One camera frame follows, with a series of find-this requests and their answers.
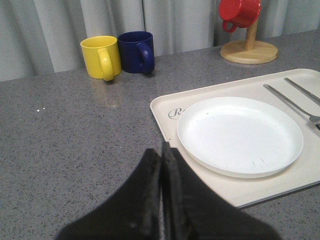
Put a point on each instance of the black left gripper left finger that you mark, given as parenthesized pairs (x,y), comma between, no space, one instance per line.
(131,213)

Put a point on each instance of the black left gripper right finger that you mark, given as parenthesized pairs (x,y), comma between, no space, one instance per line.
(192,211)

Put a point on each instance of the white round plate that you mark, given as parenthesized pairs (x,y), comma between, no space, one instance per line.
(240,137)

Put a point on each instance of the metal fork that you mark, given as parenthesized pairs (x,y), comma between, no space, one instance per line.
(312,118)

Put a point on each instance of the yellow mug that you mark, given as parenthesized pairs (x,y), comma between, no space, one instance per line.
(101,56)

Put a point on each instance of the dark blue mug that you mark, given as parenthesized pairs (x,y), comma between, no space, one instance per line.
(136,50)

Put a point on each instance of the wooden mug tree stand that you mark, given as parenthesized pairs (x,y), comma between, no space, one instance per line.
(249,51)

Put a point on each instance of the red mug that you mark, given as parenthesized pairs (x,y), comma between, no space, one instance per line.
(238,13)

